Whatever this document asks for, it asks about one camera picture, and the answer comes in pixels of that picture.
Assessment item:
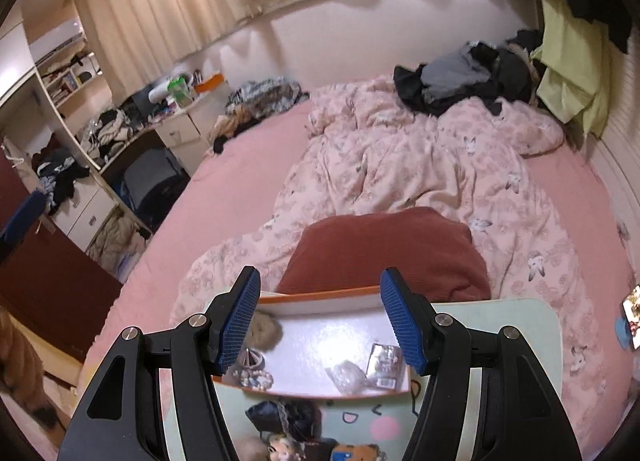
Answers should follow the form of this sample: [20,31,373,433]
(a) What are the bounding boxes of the beige fluffy pompom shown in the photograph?
[245,311,283,351]

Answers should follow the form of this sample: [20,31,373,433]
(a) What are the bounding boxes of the silver trinket in box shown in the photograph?
[231,347,273,392]

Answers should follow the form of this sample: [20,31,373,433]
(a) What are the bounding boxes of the small packaged item in box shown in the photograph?
[366,343,405,391]

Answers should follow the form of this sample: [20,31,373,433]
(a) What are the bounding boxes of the dark red pillow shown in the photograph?
[277,207,491,302]

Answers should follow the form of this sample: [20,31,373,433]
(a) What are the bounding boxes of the orange storage box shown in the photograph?
[211,284,414,401]

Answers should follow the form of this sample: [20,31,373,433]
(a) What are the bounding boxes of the black cloth bundle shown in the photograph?
[245,399,321,443]

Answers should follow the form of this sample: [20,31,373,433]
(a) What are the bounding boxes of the plush doll with clothes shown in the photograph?
[234,431,386,461]

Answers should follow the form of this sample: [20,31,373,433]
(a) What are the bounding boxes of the pink bed sheet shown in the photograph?
[78,101,312,387]

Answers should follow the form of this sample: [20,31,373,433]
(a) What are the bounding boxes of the pink floral duvet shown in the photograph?
[169,77,606,441]

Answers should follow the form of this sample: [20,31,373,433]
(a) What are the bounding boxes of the white bedside drawer cabinet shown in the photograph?
[155,80,231,176]

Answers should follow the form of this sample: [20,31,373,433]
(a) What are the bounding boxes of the smartphone with lit screen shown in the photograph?
[622,285,640,351]

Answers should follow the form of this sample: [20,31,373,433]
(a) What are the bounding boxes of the patterned clothes pile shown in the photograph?
[207,76,309,154]

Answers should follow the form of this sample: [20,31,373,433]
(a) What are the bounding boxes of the green lidded cup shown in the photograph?
[167,75,194,109]

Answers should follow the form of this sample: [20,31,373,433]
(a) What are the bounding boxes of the dark clothes pile on bed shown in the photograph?
[393,30,544,116]

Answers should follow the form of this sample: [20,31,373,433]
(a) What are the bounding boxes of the light green hanging garment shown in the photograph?
[533,0,612,137]

